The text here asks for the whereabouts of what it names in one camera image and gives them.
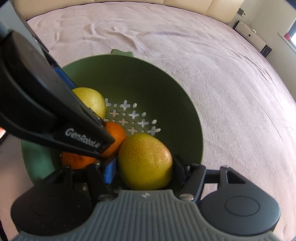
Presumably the green pear back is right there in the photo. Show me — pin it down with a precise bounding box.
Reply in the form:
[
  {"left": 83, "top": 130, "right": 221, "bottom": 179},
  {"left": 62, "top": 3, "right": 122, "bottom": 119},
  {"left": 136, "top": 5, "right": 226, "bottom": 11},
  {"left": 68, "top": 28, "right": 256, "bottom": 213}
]
[{"left": 118, "top": 133, "right": 173, "bottom": 190}]

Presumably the pink bed blanket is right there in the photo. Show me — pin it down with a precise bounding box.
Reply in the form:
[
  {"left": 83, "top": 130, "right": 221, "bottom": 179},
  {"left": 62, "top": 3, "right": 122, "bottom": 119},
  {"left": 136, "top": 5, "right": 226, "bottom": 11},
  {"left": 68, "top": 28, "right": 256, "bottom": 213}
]
[{"left": 0, "top": 1, "right": 296, "bottom": 241}]

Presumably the cream padded headboard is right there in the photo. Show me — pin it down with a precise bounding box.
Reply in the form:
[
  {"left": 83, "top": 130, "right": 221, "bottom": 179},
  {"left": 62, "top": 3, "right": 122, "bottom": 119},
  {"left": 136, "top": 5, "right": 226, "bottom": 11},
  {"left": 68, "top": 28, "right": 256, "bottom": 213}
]
[{"left": 14, "top": 0, "right": 244, "bottom": 25}]

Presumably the mandarin orange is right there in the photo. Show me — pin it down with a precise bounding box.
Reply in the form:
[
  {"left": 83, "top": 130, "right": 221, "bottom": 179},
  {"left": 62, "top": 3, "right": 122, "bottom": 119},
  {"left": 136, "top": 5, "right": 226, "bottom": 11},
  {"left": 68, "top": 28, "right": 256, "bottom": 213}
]
[{"left": 61, "top": 152, "right": 97, "bottom": 170}]

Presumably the green plastic colander bowl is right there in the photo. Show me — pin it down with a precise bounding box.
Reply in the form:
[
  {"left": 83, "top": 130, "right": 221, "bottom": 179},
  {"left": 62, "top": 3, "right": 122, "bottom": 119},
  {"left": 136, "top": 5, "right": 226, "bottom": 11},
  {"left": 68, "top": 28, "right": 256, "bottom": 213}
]
[{"left": 21, "top": 49, "right": 204, "bottom": 197}]

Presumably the white bedside cabinet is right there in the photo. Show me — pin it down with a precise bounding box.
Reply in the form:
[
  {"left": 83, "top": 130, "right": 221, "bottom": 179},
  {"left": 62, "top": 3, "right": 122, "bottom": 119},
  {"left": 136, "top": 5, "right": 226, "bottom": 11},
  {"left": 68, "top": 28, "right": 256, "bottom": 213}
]
[{"left": 234, "top": 21, "right": 272, "bottom": 58}]

